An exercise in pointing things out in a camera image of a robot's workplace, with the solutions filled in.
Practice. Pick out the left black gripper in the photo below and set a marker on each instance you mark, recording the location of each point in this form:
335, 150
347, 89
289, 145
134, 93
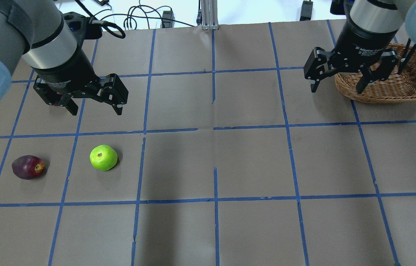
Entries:
64, 72

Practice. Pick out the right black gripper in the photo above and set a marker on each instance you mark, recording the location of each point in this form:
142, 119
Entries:
363, 40

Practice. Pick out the green apple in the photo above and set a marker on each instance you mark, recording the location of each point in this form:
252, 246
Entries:
103, 157

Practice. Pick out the red apple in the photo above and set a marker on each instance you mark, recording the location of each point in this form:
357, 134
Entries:
28, 167

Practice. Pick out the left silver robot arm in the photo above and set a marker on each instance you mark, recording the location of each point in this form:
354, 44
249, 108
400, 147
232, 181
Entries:
51, 44

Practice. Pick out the wicker basket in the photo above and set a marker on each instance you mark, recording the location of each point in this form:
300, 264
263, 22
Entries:
397, 88

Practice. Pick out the black power adapter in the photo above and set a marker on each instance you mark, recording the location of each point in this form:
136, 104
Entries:
306, 10

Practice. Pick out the aluminium frame post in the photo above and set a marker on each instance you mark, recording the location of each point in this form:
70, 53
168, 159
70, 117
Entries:
209, 14

